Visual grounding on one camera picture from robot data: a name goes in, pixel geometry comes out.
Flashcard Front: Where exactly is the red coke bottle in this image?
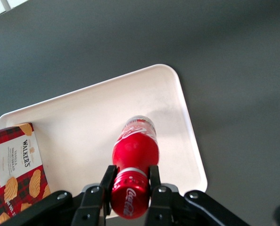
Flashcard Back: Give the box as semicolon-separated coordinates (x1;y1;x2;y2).
110;114;160;220

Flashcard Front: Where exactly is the red tartan shortbread box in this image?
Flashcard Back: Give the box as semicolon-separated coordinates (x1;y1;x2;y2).
0;122;52;226

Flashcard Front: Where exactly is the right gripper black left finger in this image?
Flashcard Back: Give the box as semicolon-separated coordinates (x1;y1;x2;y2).
70;164;118;226

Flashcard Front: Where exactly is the white plastic tray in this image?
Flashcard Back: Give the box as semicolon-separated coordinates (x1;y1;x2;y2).
0;63;208;221

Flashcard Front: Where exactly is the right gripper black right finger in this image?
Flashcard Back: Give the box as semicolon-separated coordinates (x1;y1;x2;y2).
146;165;186;226

